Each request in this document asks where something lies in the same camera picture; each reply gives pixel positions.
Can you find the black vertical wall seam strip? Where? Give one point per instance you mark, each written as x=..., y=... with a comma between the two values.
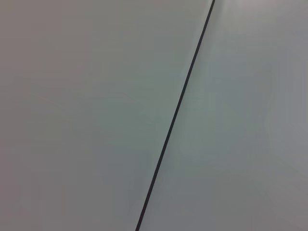
x=174, y=118

